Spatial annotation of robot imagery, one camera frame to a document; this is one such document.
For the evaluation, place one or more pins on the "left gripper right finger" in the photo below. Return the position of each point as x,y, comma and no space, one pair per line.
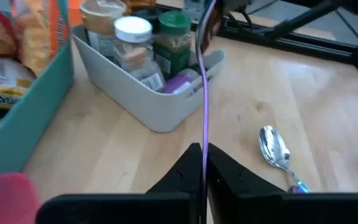
238,193

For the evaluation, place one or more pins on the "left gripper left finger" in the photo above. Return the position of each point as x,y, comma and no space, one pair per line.
179,186

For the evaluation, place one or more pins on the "grey plastic bin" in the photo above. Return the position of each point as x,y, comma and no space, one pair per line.
141,99

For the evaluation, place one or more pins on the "black-lid purple-label spice jar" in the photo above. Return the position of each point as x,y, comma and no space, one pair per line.
179,82

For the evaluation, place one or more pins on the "green-lid spice jar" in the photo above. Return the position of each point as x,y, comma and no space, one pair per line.
174,40

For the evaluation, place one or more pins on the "white-lid spice jar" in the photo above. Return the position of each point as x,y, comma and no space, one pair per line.
134,46

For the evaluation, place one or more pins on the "small black-lid spice jar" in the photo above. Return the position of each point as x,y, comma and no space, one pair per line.
149,15

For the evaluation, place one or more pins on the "tan-lid spice jar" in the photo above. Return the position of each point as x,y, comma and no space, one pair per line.
99,21

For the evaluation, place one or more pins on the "yellow ramen packet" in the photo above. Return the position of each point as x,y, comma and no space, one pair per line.
2,81

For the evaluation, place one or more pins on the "orange ramen packet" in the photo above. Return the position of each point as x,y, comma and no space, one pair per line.
34,37

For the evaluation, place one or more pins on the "teal plastic bin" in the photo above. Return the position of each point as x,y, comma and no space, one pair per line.
26,124

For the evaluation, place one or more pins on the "pink plastic tray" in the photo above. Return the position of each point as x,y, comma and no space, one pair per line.
5,199

